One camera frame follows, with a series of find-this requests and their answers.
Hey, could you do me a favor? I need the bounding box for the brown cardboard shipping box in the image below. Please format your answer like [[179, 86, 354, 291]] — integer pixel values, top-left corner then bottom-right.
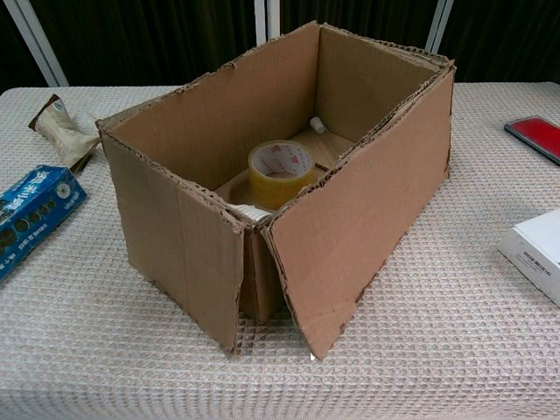
[[94, 20, 456, 362]]

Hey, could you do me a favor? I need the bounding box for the blue cookie box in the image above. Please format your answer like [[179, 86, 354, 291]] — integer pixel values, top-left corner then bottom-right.
[[0, 164, 88, 282]]

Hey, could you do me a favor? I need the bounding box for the white box with blue stripe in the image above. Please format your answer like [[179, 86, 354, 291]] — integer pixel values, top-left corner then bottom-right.
[[496, 208, 560, 302]]

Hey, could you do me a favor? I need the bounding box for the clear packing tape roll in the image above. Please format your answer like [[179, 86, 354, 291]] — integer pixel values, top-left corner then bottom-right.
[[248, 139, 317, 211]]

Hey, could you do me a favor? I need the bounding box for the white ribbed paper cup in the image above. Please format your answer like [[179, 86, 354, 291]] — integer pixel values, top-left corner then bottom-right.
[[235, 204, 270, 224]]

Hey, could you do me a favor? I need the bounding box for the beige waffle tablecloth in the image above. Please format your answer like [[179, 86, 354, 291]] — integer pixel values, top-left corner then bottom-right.
[[0, 80, 560, 420]]

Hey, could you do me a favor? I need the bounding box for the dark green curtain panel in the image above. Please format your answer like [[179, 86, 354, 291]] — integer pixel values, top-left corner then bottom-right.
[[25, 0, 263, 88], [279, 0, 438, 53], [430, 0, 560, 85], [0, 0, 47, 94]]

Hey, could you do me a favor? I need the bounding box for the brown beige snack wrapper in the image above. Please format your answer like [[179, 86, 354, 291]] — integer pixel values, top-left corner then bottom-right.
[[28, 94, 104, 177]]

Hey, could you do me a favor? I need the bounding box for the red flat case black rim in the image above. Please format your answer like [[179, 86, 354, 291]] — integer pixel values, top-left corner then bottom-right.
[[503, 115, 560, 166]]

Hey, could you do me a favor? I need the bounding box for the white partition frame post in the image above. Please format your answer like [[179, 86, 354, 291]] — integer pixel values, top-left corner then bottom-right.
[[256, 0, 282, 45], [424, 0, 455, 60], [12, 0, 70, 88]]

